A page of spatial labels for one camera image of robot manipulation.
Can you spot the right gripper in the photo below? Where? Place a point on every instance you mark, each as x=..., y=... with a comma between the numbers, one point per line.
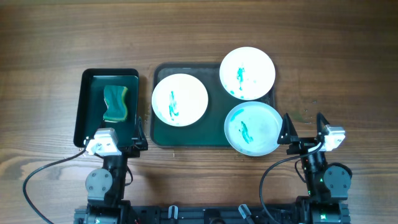
x=304, y=142

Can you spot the small black water tray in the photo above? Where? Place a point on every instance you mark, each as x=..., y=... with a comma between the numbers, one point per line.
x=92, y=106

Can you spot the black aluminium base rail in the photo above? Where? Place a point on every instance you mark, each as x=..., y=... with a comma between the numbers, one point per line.
x=281, y=213

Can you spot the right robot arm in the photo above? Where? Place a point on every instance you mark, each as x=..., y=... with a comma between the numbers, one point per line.
x=327, y=183

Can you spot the large dark serving tray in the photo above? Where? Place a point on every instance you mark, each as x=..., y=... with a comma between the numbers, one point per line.
x=208, y=131

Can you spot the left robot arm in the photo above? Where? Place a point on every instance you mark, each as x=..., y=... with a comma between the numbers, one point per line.
x=106, y=185

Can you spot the pale blue plate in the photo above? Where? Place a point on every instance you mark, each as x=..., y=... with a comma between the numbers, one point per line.
x=252, y=128

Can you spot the white plate top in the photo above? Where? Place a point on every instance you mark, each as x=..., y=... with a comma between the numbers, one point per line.
x=247, y=73

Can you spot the green yellow sponge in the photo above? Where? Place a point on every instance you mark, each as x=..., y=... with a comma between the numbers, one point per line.
x=114, y=97

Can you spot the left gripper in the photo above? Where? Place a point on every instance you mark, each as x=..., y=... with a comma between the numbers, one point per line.
x=129, y=149

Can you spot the white plate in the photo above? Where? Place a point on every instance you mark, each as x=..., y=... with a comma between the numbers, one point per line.
x=247, y=73
x=179, y=100

